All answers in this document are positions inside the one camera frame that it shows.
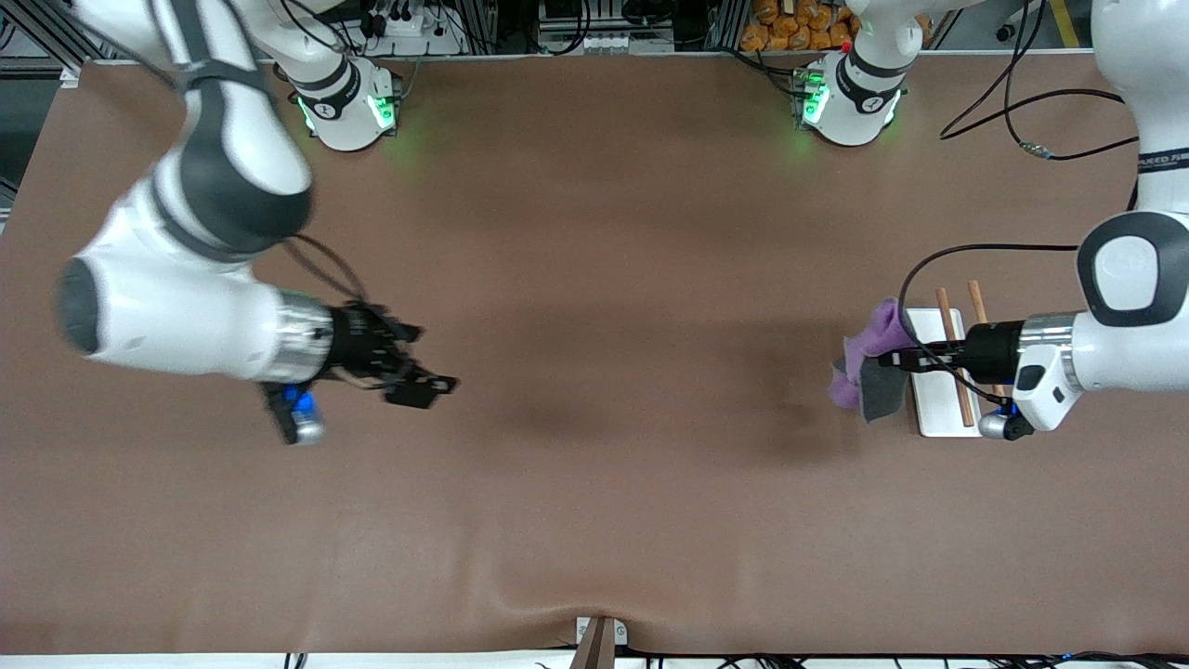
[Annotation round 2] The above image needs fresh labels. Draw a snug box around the purple and grey towel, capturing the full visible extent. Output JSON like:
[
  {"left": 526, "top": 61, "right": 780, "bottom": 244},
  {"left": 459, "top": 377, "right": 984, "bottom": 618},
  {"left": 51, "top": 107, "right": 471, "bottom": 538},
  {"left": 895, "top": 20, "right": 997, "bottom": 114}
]
[{"left": 830, "top": 297, "right": 916, "bottom": 424}]

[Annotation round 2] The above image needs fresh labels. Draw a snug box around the brown table cover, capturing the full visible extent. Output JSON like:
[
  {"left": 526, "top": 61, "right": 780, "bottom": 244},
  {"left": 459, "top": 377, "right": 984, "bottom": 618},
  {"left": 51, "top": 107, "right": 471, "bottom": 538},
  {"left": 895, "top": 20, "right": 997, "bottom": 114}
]
[{"left": 0, "top": 51, "right": 1189, "bottom": 656}]

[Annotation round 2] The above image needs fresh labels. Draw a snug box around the white power strip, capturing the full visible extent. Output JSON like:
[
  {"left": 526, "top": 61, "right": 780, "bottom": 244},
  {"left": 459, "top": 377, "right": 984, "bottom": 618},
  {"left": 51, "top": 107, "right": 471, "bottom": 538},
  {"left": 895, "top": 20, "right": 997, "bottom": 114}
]
[{"left": 367, "top": 5, "right": 461, "bottom": 55}]

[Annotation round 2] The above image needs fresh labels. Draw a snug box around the white terminal block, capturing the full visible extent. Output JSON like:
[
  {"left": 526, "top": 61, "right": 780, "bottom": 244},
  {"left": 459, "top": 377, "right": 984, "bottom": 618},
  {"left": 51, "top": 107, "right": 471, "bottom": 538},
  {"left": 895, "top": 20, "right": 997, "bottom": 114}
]
[{"left": 548, "top": 31, "right": 672, "bottom": 55}]

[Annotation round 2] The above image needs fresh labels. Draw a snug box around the black electronics box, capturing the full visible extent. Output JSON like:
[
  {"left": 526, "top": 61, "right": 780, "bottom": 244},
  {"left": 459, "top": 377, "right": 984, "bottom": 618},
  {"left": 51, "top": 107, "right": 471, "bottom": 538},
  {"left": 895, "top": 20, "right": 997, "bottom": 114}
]
[{"left": 539, "top": 0, "right": 670, "bottom": 29}]

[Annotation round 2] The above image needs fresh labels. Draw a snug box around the orange packaged items pile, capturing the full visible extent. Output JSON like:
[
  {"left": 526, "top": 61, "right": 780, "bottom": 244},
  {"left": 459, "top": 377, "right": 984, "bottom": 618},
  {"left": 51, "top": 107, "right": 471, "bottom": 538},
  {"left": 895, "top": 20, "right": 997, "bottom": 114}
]
[{"left": 740, "top": 0, "right": 865, "bottom": 52}]

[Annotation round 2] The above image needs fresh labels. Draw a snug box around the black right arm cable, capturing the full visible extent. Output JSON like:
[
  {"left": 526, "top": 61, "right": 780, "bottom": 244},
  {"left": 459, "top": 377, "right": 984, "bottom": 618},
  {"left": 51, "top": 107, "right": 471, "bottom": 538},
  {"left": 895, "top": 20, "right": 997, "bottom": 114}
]
[{"left": 279, "top": 232, "right": 372, "bottom": 308}]

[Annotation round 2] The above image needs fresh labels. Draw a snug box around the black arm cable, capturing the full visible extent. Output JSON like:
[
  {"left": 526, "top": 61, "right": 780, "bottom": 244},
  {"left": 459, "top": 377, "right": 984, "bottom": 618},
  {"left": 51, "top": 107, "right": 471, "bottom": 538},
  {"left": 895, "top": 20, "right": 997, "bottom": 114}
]
[
  {"left": 279, "top": 232, "right": 372, "bottom": 308},
  {"left": 897, "top": 0, "right": 1142, "bottom": 410}
]

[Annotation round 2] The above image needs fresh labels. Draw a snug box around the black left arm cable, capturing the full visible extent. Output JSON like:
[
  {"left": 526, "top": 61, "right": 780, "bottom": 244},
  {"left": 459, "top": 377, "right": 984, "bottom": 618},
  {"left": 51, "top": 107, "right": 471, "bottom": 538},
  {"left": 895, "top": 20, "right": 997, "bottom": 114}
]
[{"left": 897, "top": 0, "right": 1142, "bottom": 410}]

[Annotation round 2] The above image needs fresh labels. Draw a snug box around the metal bracket with brown post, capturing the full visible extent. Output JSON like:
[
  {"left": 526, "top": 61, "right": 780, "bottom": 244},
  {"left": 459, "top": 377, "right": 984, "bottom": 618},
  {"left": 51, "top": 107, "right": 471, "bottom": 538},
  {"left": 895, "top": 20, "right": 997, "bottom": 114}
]
[{"left": 571, "top": 615, "right": 629, "bottom": 669}]

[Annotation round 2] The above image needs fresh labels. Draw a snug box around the aluminium frame profile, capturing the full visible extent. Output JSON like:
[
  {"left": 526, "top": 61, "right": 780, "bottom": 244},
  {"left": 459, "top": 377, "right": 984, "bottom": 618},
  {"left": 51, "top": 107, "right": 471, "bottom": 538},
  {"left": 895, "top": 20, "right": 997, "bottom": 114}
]
[
  {"left": 464, "top": 0, "right": 503, "bottom": 52},
  {"left": 703, "top": 0, "right": 749, "bottom": 52}
]

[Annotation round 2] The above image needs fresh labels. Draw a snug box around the aluminium frame strut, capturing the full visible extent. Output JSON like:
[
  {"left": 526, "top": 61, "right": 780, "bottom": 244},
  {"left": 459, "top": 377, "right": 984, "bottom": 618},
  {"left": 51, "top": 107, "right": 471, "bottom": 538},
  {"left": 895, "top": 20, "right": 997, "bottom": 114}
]
[{"left": 0, "top": 0, "right": 103, "bottom": 89}]

